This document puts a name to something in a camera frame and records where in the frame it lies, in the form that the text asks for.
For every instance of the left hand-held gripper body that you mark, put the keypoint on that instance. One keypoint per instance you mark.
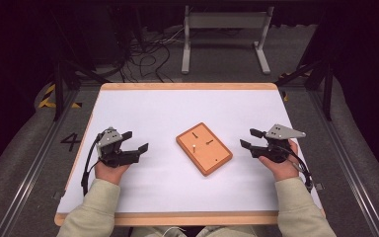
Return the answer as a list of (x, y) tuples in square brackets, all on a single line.
[(112, 154)]

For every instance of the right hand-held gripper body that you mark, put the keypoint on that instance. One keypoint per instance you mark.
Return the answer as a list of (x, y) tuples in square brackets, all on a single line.
[(276, 148)]

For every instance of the wooden picture frame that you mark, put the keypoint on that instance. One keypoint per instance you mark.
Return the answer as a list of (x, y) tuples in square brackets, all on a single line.
[(207, 154)]

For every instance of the person's left hand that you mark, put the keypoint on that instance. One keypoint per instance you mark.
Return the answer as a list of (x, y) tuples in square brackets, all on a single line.
[(112, 173)]

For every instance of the person's right hand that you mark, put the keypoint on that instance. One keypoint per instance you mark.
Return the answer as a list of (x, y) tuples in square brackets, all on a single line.
[(283, 169)]

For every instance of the yellow black floor tape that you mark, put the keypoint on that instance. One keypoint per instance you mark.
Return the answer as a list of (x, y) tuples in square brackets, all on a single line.
[(286, 96), (47, 98)]

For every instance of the black metal stand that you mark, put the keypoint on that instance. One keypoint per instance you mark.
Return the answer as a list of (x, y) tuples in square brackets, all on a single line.
[(325, 89), (59, 85)]

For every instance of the person's legs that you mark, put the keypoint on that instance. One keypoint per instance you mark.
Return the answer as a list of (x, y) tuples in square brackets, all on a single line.
[(230, 232)]

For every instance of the grey metal stand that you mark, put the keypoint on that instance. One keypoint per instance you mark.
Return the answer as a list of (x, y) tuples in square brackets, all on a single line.
[(225, 21)]

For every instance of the grey table bracket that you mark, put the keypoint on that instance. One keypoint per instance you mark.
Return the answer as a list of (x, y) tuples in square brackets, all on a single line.
[(319, 186), (59, 195)]

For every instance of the grey metal floor rail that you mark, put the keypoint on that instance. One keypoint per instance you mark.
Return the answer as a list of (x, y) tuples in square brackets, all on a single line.
[(352, 171), (29, 174)]

